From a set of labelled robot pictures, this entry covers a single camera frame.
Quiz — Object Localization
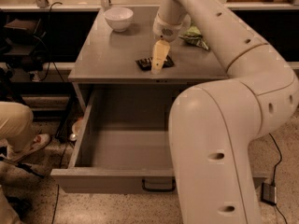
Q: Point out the white red sneaker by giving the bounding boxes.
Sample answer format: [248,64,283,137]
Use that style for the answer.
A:
[7,133,51,161]

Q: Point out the black tripod leg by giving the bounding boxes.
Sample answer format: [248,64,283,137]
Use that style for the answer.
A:
[0,161,45,187]

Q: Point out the white ceramic bowl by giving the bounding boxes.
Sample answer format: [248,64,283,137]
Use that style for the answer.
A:
[104,7,134,32]

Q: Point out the black rxbar chocolate bar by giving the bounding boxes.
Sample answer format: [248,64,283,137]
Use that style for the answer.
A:
[135,56,175,71]

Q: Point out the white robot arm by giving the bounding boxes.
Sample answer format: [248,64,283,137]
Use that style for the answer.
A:
[152,0,298,224]

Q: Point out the black power adapter box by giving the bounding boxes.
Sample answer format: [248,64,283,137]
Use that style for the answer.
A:
[261,183,277,205]

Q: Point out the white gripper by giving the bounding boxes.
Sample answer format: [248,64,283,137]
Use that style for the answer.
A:
[151,12,191,74]

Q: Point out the open grey top drawer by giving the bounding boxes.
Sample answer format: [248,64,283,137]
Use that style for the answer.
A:
[51,82,262,198]

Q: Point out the person leg beige trousers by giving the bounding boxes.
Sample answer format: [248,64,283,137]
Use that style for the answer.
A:
[0,102,35,153]

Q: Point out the black drawer handle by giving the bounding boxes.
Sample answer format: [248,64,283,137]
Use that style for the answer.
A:
[141,179,177,193]

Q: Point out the grey metal cabinet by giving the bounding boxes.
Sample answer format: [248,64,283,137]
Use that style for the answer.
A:
[68,6,227,108]

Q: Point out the green chip bag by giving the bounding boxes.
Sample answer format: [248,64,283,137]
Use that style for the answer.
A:
[179,24,209,50]

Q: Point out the black equipment on left shelf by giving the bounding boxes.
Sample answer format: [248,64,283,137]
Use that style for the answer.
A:
[0,15,48,72]

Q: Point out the black floor cable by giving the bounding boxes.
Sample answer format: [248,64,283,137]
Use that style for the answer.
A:
[268,133,289,224]

